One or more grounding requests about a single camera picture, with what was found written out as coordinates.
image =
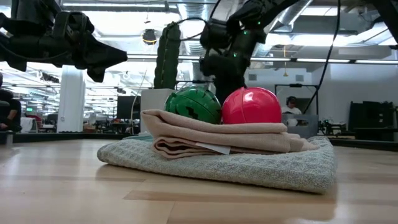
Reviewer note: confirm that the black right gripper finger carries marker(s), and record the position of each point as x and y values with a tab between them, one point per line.
207	67
231	82

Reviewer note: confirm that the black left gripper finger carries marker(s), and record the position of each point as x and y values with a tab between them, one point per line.
97	74
104	54

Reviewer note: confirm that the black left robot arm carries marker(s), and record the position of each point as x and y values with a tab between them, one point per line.
31	7

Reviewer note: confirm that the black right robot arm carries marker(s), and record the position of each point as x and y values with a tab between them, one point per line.
264	9

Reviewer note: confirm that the red toy apple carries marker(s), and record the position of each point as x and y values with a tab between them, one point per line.
252	107

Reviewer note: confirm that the white square pillar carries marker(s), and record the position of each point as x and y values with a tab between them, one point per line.
71	102

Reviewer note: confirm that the green toy watermelon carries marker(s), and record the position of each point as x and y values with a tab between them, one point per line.
192	104

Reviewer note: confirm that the green cactus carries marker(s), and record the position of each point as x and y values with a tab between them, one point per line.
168	56

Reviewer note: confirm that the black background monitor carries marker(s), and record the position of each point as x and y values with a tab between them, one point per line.
126	107

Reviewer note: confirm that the black round ceiling device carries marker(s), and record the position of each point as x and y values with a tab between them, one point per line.
149	36

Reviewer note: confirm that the beige folded cloth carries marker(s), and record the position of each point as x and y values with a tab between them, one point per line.
217	133

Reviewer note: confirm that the person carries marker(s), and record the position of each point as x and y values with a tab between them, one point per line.
9	109
291	104

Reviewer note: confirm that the teal cloth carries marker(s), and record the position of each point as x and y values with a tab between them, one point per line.
136	137

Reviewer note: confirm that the grey waffle towel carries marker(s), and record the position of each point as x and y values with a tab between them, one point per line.
233	169

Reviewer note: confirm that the black equipment cabinet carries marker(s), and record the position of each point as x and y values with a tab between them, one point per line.
371	119

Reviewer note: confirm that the silver ventilation duct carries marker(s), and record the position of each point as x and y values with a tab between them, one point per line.
194	9

